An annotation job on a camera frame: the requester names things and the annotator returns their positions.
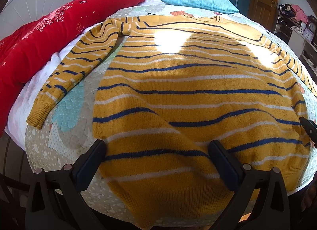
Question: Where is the yellow striped knit sweater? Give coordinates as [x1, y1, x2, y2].
[26, 14, 317, 229]

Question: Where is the heart patterned quilted bedspread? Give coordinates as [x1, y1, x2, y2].
[24, 4, 317, 228]

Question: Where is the white bed sheet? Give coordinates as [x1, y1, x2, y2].
[4, 0, 162, 151]

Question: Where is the purple alarm clock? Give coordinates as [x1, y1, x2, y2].
[303, 27, 314, 43]

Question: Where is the white shelf unit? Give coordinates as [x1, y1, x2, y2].
[273, 4, 316, 80]

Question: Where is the black ornate clock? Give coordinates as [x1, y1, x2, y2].
[306, 15, 317, 34]

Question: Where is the pink cloth on shelf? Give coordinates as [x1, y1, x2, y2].
[291, 4, 308, 24]

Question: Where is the long red pillow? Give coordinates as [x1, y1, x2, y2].
[1, 0, 145, 131]

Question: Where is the white bed headboard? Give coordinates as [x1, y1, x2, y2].
[1, 0, 72, 39]

